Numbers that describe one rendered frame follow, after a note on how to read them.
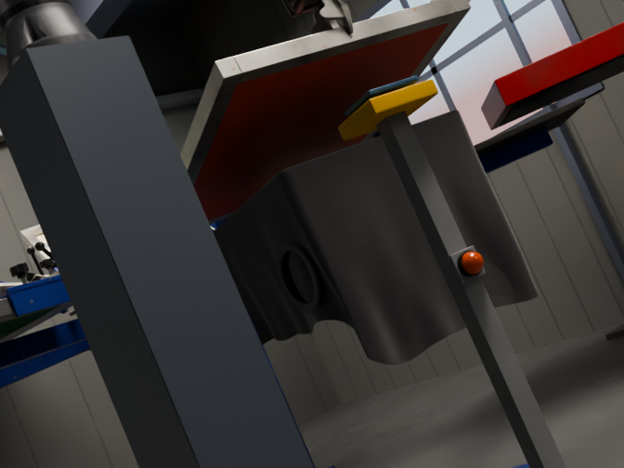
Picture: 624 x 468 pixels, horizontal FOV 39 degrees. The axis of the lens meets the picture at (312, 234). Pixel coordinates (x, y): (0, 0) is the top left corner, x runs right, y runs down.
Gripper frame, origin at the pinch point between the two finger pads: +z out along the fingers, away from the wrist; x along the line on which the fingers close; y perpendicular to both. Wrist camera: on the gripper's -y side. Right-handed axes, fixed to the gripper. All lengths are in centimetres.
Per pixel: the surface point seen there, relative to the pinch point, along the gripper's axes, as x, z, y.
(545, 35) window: -173, -59, -223
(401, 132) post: 17.5, 29.0, 12.8
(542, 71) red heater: -60, -1, -97
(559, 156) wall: -205, -7, -219
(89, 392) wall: -399, -27, 8
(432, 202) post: 15.5, 41.5, 13.1
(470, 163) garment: -11.3, 30.6, -18.4
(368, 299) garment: -15, 47, 16
